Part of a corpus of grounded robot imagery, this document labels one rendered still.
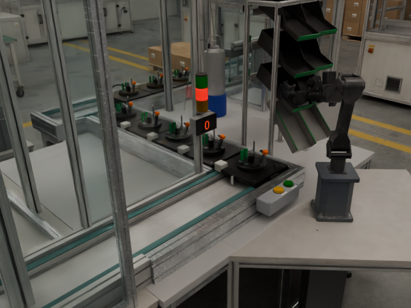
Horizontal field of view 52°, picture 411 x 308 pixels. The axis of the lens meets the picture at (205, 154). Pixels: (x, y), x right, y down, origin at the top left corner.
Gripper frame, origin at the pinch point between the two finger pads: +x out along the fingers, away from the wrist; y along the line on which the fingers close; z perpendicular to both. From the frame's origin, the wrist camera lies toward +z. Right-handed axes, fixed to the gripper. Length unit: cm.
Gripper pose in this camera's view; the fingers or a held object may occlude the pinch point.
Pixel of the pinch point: (303, 95)
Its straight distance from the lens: 199.3
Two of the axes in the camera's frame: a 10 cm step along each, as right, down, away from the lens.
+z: -1.2, -9.7, -2.2
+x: -5.1, -1.3, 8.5
